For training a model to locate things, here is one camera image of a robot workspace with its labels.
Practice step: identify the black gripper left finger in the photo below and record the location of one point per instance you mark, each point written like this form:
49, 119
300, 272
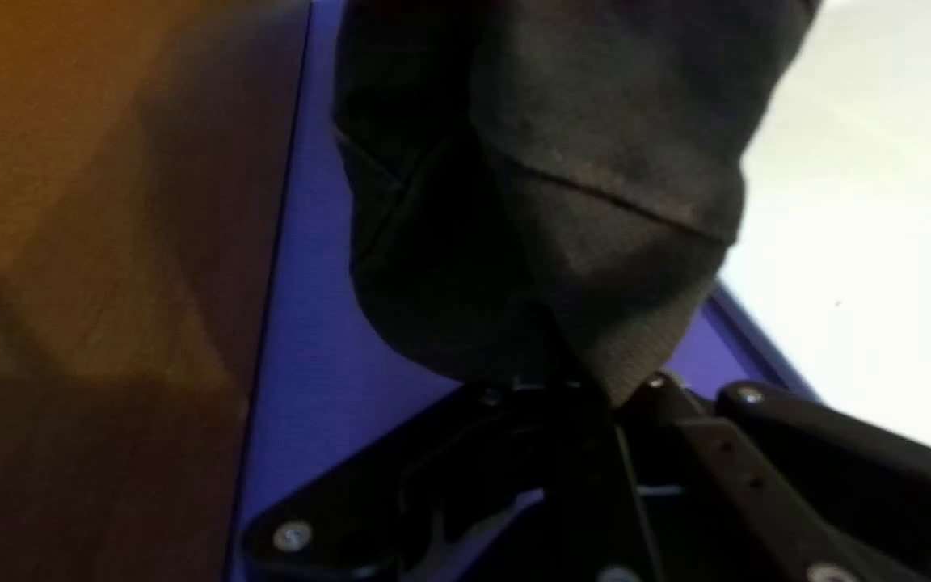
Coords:
401, 496

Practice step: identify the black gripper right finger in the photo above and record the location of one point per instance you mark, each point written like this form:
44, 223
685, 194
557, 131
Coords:
810, 488

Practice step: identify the dark grey cap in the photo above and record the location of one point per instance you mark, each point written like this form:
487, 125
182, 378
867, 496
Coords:
563, 181

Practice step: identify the brown wooden cabinet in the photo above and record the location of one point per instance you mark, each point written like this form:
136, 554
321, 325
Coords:
99, 278

